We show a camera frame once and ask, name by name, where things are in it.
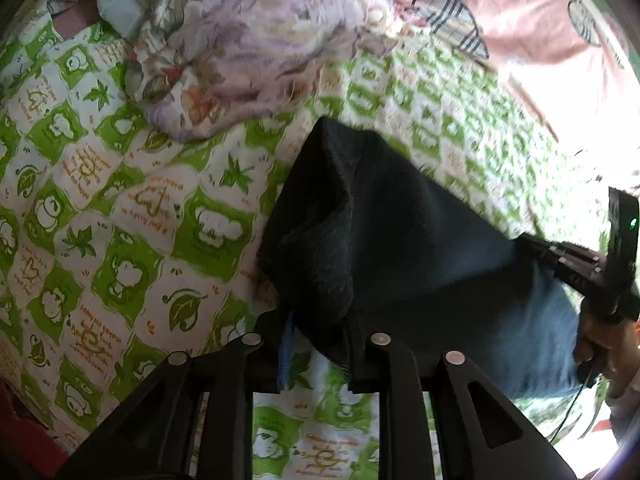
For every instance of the person's right hand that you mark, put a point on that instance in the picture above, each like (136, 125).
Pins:
(597, 340)

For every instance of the lavender floral quilt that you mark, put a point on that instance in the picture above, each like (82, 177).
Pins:
(240, 45)

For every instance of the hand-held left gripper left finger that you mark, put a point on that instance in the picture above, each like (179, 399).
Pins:
(286, 360)

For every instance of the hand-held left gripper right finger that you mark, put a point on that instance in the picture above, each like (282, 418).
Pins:
(371, 366)

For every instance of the pink quilt with plaid prints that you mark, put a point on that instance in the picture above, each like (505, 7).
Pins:
(520, 25)

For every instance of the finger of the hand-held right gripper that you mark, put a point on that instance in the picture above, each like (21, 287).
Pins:
(560, 249)
(575, 276)

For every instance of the red floral quilt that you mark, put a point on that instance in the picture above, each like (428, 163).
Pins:
(25, 420)

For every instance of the green printed bedsheet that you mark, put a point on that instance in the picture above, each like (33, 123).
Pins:
(125, 240)

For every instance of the dark pants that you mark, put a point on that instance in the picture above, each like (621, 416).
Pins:
(400, 240)

